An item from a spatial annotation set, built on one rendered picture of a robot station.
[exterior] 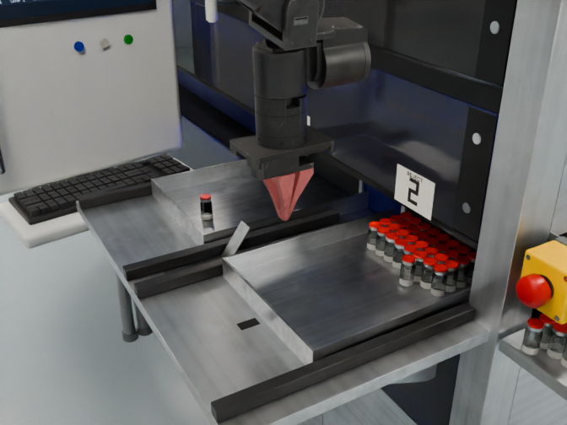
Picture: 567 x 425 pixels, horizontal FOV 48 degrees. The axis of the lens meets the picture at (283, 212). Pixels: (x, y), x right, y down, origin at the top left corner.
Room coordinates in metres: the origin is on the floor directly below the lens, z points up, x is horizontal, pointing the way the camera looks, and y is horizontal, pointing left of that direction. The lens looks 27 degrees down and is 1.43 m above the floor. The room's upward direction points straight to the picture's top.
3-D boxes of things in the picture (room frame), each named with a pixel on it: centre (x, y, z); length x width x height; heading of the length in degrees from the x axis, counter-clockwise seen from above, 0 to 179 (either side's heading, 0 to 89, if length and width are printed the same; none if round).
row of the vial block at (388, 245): (0.87, -0.19, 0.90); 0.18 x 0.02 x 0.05; 31
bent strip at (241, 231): (0.88, 0.12, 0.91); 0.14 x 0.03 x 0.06; 119
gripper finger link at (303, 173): (0.67, 0.01, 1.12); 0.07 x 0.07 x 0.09; 30
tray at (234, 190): (1.12, 0.05, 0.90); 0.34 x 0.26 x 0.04; 120
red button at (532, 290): (0.64, -0.31, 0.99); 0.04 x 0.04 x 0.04; 30
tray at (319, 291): (0.82, -0.12, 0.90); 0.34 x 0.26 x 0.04; 121
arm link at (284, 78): (0.67, 0.00, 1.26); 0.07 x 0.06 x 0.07; 119
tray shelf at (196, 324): (0.94, 0.03, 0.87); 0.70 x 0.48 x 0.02; 30
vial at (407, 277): (0.83, -0.19, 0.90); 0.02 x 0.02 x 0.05
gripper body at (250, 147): (0.67, 0.00, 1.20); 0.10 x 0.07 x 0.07; 120
